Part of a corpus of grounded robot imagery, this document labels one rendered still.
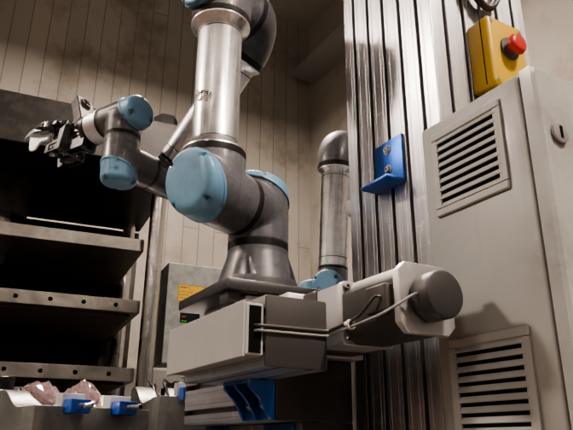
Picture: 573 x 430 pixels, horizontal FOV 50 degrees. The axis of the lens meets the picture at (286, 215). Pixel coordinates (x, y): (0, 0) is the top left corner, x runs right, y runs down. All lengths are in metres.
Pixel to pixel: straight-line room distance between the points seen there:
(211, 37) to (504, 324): 0.75
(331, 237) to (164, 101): 4.16
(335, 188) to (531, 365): 0.92
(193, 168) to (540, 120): 0.55
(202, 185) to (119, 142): 0.33
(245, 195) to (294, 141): 4.95
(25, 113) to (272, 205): 1.52
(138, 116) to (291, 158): 4.65
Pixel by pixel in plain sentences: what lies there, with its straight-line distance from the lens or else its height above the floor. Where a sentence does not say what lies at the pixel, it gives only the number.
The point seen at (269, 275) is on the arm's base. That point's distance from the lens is 1.09.
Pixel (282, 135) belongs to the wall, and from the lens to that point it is 5.97.
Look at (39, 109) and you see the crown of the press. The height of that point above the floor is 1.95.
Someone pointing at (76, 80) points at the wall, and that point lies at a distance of 5.41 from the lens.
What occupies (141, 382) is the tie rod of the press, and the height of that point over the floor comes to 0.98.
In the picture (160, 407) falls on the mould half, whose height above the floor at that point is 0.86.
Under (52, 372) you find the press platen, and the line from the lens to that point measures 2.33.
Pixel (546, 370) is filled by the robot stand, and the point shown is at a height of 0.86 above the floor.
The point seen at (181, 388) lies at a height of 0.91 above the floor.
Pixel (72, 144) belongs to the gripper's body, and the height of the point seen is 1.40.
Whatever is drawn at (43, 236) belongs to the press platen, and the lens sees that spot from 2.46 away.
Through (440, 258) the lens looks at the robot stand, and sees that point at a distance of 0.88.
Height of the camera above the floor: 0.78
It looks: 20 degrees up
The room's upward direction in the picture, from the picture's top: straight up
